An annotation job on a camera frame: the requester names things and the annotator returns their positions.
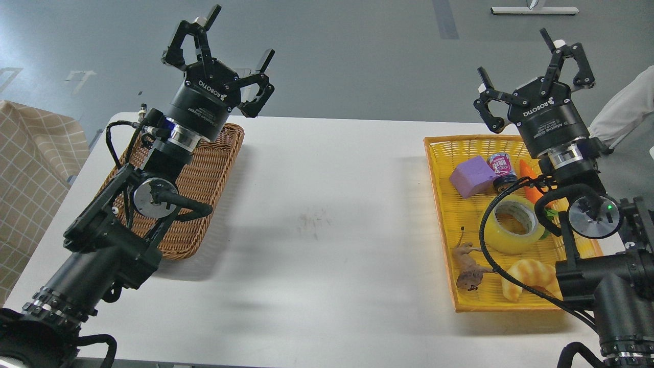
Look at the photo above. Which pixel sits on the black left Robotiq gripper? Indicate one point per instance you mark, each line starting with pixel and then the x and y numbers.
pixel 204 99

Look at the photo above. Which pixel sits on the yellow plastic woven basket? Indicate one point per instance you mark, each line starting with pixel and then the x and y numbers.
pixel 443 155

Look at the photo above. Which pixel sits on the brown toy animal figure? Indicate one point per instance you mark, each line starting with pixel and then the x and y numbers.
pixel 471 274

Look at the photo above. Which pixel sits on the brown wicker basket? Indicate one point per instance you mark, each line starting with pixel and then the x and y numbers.
pixel 203 181

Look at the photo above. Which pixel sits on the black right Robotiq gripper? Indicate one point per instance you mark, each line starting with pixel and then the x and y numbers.
pixel 549 120

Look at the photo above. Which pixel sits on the beige checked cloth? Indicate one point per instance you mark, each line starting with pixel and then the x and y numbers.
pixel 41 152

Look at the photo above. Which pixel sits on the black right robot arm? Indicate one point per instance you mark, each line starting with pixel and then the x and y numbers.
pixel 605 276

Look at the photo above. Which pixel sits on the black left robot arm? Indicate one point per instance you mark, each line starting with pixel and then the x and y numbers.
pixel 114 241

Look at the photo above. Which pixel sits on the white office chair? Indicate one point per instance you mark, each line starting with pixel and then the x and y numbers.
pixel 624 124

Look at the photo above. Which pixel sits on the yellow tape roll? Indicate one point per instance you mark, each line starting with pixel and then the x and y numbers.
pixel 512 227

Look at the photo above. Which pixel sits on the small pink labelled can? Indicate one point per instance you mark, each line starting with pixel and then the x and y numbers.
pixel 501 165

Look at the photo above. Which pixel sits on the white stand base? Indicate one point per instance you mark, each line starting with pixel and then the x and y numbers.
pixel 534 8

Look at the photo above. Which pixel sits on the purple foam block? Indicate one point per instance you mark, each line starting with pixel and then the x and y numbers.
pixel 472 177

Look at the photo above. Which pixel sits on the orange toy carrot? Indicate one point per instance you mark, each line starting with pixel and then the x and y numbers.
pixel 532 193

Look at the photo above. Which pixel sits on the toy croissant bread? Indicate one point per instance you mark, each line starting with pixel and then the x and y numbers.
pixel 531 273

